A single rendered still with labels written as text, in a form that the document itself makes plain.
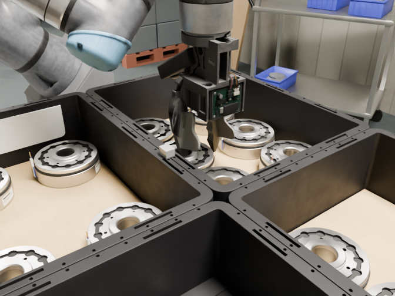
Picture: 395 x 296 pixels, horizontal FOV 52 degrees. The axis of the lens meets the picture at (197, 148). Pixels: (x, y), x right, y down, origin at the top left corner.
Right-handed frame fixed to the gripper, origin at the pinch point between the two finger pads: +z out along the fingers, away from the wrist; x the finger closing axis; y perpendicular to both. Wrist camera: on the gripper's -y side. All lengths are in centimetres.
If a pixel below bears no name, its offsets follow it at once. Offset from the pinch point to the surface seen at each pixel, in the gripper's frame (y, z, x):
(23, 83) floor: -298, 86, 32
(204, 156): 2.5, 0.4, -0.4
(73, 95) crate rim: -18.3, -6.7, -13.8
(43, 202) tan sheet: -4.5, 3.2, -25.2
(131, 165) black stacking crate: 1.2, -1.7, -12.9
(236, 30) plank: -193, 41, 174
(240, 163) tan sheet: 4.3, 3.2, 6.2
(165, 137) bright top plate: -6.5, 0.0, -2.4
